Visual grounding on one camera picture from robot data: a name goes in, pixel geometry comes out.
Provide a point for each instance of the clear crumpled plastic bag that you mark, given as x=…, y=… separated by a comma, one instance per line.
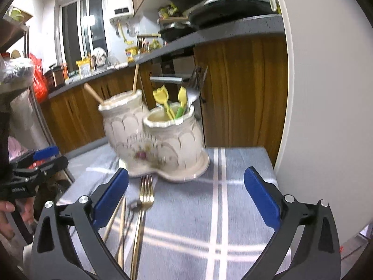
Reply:
x=16, y=70

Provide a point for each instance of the large black griddle pan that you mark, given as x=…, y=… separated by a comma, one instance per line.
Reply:
x=230, y=13

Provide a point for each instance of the shelf with seasoning packets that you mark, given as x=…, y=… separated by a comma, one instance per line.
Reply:
x=167, y=11

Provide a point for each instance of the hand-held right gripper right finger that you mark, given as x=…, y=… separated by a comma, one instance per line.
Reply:
x=262, y=199

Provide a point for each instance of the pink cloth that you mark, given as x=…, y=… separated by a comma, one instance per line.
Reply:
x=17, y=150

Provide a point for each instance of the cream ceramic drip tray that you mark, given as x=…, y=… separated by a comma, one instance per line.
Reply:
x=192, y=170

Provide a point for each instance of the yellow gas pipe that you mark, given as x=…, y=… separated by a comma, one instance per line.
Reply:
x=123, y=35

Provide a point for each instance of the person's left hand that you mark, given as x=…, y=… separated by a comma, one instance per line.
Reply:
x=5, y=207

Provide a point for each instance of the dark brown jar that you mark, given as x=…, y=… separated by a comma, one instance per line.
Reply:
x=58, y=77

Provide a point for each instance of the yellow green plastic spoon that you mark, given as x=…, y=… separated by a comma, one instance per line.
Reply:
x=182, y=94

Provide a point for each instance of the row of condiment bottles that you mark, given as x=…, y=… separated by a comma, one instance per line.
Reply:
x=148, y=46

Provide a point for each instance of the grey plaid tablecloth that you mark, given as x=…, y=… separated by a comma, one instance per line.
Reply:
x=198, y=210

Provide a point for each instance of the white water heater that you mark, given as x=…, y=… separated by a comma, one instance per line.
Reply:
x=120, y=3

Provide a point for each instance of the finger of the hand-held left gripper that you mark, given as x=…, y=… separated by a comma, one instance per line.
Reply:
x=46, y=152
x=43, y=167

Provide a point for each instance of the white crumpled cloth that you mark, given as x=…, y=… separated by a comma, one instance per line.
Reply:
x=100, y=57

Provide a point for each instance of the yellow food packet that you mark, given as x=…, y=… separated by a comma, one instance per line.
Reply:
x=83, y=68

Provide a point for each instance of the wooden chopstick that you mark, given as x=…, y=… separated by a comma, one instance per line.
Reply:
x=91, y=92
x=135, y=78
x=112, y=223

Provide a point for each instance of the cream ceramic utensil holder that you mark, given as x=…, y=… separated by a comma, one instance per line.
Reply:
x=172, y=143

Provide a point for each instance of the yellow plastic tulip fork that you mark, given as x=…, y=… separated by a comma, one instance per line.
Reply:
x=161, y=95

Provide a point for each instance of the grey stone kitchen countertop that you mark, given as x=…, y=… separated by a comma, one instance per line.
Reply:
x=227, y=30

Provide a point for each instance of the gold metal fork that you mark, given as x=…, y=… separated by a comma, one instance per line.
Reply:
x=145, y=194

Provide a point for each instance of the red plastic bag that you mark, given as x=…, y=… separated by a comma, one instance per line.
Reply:
x=39, y=78

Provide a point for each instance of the sliding glass window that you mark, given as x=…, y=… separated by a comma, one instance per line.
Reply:
x=83, y=29

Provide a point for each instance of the wooden base cabinet beside oven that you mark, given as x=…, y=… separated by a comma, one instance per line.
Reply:
x=244, y=93

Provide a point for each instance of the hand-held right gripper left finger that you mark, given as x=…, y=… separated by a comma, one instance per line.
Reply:
x=112, y=199

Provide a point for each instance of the yellow cooking oil bottle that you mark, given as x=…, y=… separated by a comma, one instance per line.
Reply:
x=130, y=54

